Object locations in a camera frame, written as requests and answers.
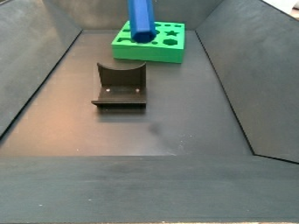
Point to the blue hexagonal prism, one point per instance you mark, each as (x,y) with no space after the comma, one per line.
(141,20)

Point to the green shape sorter block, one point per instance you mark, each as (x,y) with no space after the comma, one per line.
(164,49)

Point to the black curved cradle stand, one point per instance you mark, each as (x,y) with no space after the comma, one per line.
(121,86)

